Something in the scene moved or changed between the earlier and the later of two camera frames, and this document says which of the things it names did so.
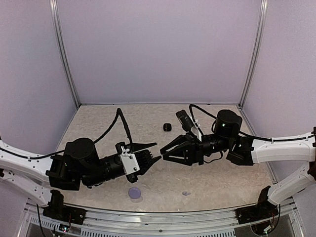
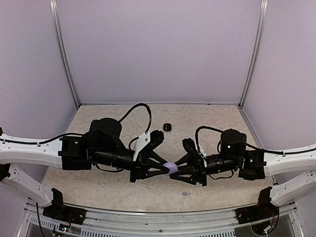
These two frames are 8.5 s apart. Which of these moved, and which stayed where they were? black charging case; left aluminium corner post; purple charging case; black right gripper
Moved: purple charging case; black right gripper
Stayed: left aluminium corner post; black charging case
